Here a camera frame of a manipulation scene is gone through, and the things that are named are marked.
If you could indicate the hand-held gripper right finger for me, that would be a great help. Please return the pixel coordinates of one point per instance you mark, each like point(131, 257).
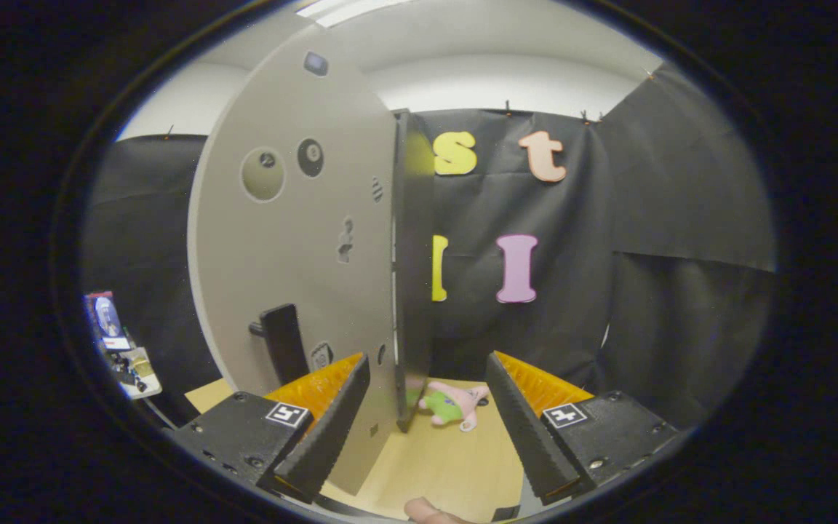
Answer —
point(524, 429)

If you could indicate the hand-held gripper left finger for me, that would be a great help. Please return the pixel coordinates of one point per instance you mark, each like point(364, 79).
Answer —
point(328, 437)

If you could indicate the grey shoe cabinet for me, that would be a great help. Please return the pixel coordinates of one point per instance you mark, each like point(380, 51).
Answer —
point(412, 291)

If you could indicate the grey shoe cabinet door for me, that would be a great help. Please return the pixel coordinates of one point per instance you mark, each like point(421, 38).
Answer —
point(295, 240)

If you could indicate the pink and green plush toy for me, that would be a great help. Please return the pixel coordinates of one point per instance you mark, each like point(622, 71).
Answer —
point(452, 405)

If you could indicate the white tray with small items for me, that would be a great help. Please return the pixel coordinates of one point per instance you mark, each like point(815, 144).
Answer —
point(139, 372)

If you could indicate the red and blue printed box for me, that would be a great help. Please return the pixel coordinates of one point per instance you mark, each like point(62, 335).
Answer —
point(108, 320)

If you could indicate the long ceiling light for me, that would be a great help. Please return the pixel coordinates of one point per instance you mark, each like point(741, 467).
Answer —
point(346, 9)

